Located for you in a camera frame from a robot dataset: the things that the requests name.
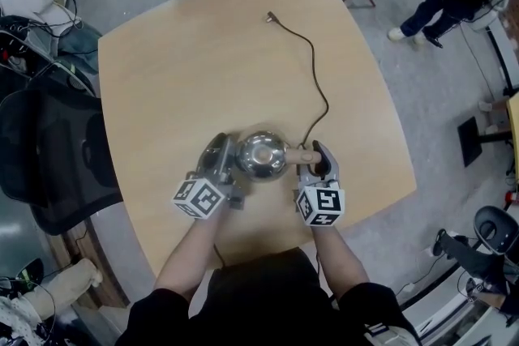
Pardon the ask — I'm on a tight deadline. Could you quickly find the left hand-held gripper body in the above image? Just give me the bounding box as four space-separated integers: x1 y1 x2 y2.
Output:
172 141 249 220

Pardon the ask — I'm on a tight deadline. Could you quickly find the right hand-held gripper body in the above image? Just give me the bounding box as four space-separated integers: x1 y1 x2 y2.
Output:
292 164 346 229

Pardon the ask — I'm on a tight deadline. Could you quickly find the silver electric kettle wooden handle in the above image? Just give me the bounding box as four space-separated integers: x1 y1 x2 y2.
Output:
234 130 324 183

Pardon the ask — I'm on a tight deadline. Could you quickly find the person's left forearm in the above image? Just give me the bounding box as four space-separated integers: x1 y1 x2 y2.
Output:
152 208 229 299

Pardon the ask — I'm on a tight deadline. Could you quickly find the person's right forearm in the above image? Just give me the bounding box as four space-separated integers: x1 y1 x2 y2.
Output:
311 224 371 299

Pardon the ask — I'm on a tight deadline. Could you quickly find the person's black shirt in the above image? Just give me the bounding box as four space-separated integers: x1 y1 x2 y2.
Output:
116 247 421 346

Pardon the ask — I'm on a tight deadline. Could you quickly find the black flat panel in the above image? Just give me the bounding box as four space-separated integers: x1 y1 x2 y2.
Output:
457 117 484 169

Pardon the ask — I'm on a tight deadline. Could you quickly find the black mesh office chair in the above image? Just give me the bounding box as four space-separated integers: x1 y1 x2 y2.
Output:
0 86 124 237

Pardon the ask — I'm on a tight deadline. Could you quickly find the black padded office chair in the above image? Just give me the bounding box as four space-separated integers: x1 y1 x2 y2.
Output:
473 205 517 256

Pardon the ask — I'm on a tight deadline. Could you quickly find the yellow table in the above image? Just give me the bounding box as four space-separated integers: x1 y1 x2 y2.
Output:
504 94 519 179

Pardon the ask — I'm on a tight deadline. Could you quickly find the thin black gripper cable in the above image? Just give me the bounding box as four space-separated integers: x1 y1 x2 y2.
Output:
212 241 227 269

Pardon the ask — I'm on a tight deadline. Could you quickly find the black power cable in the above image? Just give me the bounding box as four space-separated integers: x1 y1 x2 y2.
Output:
264 11 330 148

